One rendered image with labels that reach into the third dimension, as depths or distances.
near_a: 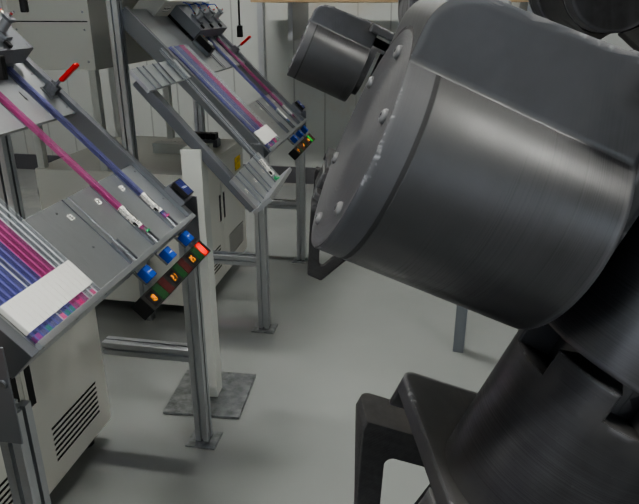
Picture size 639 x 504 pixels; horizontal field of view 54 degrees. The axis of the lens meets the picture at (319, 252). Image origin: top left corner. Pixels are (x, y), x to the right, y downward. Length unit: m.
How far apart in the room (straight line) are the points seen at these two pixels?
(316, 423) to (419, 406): 1.80
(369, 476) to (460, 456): 0.08
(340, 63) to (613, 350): 0.42
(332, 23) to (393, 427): 0.39
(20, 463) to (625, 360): 1.04
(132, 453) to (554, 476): 1.84
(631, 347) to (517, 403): 0.04
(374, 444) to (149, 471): 1.67
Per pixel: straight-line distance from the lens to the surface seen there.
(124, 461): 1.97
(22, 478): 1.15
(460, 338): 2.41
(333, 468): 1.87
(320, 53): 0.55
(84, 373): 1.85
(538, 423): 0.18
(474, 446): 0.20
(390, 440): 0.26
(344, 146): 0.17
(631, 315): 0.17
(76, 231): 1.32
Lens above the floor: 1.22
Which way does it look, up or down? 22 degrees down
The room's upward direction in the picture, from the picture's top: straight up
